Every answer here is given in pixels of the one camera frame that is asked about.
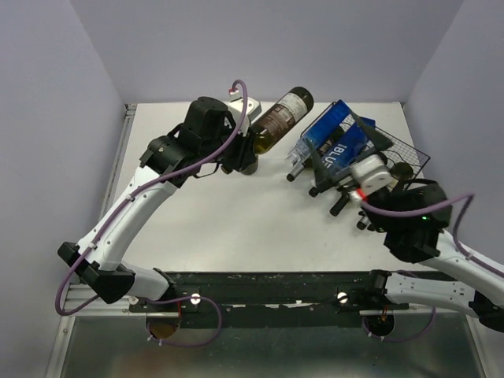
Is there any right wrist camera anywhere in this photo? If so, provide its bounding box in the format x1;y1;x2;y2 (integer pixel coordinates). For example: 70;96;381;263
349;154;393;203

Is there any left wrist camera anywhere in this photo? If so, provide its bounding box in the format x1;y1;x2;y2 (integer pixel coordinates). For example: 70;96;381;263
226;89;262;135

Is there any green wine bottle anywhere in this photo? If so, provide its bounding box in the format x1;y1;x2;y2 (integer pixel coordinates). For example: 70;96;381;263
309;187;322;198
329;195;350;217
286;163;305;182

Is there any purple cable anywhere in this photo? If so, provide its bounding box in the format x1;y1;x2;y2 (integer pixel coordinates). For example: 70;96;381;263
360;192;504;276
54;80;249;317

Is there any short blue glass bottle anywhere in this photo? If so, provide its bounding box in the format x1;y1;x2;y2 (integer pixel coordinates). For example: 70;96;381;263
287;100;350;165

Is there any green bottle grey foil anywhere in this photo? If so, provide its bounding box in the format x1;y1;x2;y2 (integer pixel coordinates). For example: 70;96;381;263
356;162;413;233

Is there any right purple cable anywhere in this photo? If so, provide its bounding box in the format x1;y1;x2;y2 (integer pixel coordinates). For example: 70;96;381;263
360;192;504;276

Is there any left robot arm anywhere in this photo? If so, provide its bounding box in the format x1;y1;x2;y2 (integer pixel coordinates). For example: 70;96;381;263
57;91;261;311

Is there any black wire wine rack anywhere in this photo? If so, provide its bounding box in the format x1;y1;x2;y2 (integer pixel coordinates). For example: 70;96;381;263
303;117;429;176

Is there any tall blue glass bottle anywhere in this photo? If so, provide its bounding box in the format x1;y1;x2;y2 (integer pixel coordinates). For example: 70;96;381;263
321;115;369;175

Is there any tall green bottle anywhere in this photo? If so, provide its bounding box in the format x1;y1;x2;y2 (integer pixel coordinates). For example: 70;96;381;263
241;156;259;176

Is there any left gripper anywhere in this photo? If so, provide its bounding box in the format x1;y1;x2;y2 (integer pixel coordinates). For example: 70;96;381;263
200;116;258;172

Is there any aluminium rail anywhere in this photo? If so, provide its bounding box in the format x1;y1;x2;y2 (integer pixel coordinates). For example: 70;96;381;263
62;285;130;317

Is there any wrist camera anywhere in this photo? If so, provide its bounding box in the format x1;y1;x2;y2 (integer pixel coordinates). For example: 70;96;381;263
349;154;393;203
226;89;262;135

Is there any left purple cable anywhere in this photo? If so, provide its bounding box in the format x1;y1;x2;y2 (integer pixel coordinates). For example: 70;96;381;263
54;80;249;317

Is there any black mounting base plate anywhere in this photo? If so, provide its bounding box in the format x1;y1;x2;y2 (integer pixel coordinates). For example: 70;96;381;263
129;270;408;329

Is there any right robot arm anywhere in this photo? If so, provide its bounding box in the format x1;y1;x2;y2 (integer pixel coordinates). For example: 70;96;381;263
306;112;503;332

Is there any dark green bottle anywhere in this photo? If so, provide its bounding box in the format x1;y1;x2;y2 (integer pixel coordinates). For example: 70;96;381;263
251;87;314;154

